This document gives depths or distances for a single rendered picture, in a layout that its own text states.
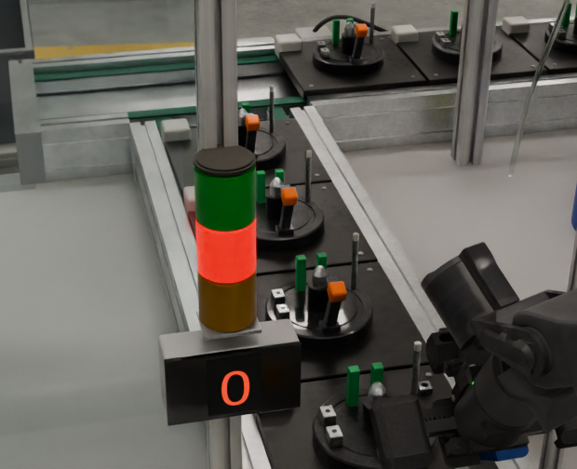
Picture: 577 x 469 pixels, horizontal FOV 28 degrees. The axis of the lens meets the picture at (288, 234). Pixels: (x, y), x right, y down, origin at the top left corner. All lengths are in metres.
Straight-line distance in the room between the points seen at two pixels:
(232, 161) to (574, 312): 0.30
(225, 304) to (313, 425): 0.37
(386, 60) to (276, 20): 3.00
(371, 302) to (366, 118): 0.68
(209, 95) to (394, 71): 1.36
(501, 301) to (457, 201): 1.18
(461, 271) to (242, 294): 0.20
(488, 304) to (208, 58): 0.29
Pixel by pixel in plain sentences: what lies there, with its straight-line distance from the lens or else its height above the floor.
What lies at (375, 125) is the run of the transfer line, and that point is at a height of 0.91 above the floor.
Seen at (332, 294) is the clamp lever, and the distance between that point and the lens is 1.40.
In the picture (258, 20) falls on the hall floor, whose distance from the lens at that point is 5.30.
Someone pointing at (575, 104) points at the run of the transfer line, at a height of 0.91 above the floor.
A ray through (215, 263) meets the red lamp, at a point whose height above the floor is 1.33.
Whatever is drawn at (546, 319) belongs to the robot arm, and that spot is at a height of 1.39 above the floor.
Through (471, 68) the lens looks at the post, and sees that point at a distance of 2.09.
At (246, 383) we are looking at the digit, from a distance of 1.03.
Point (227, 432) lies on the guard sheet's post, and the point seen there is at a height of 1.11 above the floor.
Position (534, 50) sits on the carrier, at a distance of 2.42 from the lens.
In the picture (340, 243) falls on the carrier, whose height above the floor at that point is 0.97.
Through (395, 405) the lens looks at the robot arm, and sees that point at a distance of 0.96.
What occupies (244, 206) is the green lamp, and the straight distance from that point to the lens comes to 0.94.
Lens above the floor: 1.84
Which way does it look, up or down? 31 degrees down
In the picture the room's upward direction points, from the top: 1 degrees clockwise
